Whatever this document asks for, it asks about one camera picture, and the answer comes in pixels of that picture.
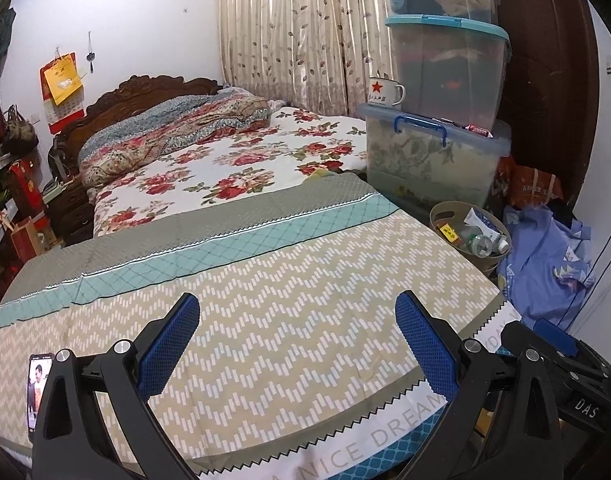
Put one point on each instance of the orange plastic bag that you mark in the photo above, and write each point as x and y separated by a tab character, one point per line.
533	185

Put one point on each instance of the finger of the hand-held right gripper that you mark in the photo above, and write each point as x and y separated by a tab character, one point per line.
555	334

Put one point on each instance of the beige leaf-print curtain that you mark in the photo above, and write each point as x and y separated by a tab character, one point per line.
295	30

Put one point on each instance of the light blue cloth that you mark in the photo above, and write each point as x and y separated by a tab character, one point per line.
545	265

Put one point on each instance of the dark brown wooden door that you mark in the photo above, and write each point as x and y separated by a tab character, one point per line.
550	85

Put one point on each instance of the white enamel mug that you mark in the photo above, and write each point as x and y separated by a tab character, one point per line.
383	92

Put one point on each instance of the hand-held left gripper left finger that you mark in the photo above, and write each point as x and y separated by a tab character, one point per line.
168	347

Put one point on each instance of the zigzag patterned blanket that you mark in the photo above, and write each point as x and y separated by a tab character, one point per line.
265	310

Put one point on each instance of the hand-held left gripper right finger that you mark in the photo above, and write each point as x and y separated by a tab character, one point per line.
428	347

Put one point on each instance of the brown paper bag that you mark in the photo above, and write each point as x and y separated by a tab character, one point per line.
29	237

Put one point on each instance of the carved wooden headboard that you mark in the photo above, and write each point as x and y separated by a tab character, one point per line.
135	95

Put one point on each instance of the patterned handbag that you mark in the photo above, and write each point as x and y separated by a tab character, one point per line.
19	132

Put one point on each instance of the dark wooden nightstand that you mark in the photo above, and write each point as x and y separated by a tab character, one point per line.
72	210

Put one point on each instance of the floral bedsheet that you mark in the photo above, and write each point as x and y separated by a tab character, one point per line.
245	160

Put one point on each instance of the clear storage box teal lid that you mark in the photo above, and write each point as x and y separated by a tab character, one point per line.
450	75

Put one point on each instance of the yellow packet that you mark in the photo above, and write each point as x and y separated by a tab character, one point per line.
448	233

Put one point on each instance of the red gift bag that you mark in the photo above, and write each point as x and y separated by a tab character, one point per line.
24	187

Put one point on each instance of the red small pack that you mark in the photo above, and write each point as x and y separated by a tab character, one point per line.
479	130

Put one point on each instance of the hanging wall ornament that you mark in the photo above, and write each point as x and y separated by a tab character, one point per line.
90	55

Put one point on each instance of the smartphone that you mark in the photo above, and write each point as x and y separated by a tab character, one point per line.
37	395

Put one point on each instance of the folded patterned quilt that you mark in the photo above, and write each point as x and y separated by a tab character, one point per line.
175	130

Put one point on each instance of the red yellow wall calendar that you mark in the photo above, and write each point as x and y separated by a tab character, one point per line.
60	85

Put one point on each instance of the beige waste bin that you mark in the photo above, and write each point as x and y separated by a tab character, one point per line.
485	262

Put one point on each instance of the dark hanging clothes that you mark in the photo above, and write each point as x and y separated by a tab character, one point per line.
0	35

